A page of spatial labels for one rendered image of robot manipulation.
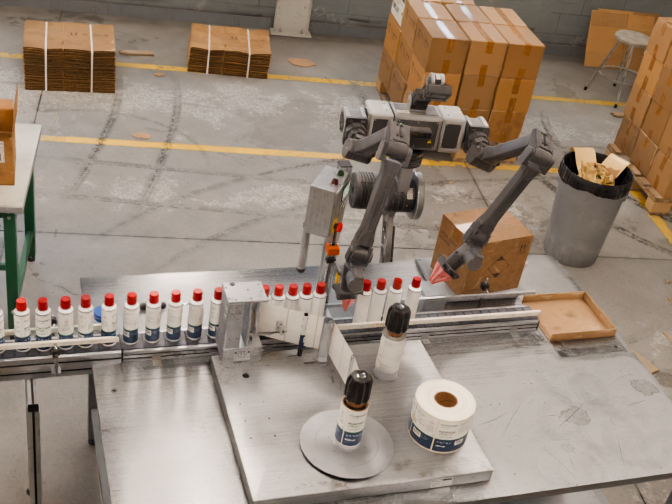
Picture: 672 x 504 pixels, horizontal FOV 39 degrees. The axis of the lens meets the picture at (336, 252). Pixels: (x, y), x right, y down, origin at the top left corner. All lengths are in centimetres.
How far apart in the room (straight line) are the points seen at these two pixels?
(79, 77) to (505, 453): 476
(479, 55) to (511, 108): 49
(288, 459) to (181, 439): 36
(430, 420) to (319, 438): 36
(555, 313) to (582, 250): 196
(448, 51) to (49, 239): 290
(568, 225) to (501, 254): 202
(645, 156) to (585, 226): 137
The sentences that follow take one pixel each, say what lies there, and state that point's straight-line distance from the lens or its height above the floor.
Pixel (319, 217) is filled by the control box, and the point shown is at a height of 136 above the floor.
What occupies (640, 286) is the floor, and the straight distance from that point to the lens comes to 612.
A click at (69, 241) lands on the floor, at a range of 552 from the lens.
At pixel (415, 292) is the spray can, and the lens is 359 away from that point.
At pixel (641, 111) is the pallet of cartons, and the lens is 725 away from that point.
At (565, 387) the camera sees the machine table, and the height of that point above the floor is 83.
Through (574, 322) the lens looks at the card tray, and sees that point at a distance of 406.
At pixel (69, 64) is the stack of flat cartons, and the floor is 21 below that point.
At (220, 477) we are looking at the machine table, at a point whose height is 83.
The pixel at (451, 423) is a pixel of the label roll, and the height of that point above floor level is 101.
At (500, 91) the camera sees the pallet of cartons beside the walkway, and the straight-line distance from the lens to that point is 685.
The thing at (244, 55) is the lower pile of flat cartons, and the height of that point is 19.
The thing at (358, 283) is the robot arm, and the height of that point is 120.
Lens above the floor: 306
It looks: 33 degrees down
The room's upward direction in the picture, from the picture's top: 10 degrees clockwise
